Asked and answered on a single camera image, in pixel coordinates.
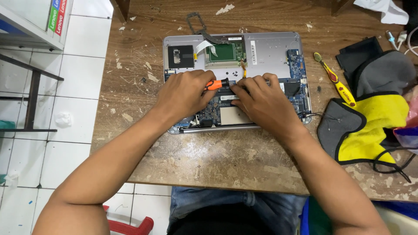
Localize person's right hand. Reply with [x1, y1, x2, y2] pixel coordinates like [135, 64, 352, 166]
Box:
[230, 72, 306, 141]

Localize person's left hand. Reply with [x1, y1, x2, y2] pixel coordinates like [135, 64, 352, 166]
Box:
[153, 69, 217, 128]

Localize orange black screwdriver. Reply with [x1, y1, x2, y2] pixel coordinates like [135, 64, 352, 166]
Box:
[204, 78, 230, 92]

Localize silver laptop base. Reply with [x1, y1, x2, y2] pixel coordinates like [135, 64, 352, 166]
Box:
[163, 32, 313, 135]

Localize brown wooden table leg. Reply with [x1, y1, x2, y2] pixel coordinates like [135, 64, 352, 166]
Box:
[110, 0, 131, 24]
[331, 0, 356, 17]

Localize person's blue jeans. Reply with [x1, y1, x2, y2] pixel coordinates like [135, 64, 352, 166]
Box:
[167, 186, 308, 235]

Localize yellow red toothbrush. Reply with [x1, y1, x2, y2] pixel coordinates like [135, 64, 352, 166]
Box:
[313, 52, 357, 108]

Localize crumpled white paper ball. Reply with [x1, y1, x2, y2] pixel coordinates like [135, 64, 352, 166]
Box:
[54, 112, 73, 128]

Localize black plastic tray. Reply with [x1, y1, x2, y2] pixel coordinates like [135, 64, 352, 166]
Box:
[336, 36, 384, 95]

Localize red plastic stool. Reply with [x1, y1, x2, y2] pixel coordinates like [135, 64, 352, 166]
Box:
[103, 205, 155, 235]

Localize black metal stand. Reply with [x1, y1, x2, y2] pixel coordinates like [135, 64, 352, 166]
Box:
[0, 53, 65, 133]

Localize yellow grey cloth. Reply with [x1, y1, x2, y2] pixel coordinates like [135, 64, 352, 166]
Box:
[316, 50, 417, 166]

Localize blue green bag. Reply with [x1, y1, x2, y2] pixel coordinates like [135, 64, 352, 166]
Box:
[299, 196, 418, 235]

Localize white crumpled tissue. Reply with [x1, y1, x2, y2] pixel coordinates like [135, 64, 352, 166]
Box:
[353, 0, 410, 25]

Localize pink plastic bag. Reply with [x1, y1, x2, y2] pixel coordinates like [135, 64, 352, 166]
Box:
[393, 84, 418, 155]

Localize white flat ribbon cable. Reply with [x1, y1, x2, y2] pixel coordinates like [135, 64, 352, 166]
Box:
[196, 40, 218, 57]

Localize black metal bracket frame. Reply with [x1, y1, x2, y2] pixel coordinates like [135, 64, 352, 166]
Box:
[186, 12, 229, 44]

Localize thin black laptop wires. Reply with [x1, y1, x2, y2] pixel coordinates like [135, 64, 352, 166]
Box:
[298, 112, 342, 123]

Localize white charger cables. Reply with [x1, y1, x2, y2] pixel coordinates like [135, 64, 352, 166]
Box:
[385, 26, 418, 57]

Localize black cable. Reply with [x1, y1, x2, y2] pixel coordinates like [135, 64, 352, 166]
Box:
[372, 146, 418, 183]

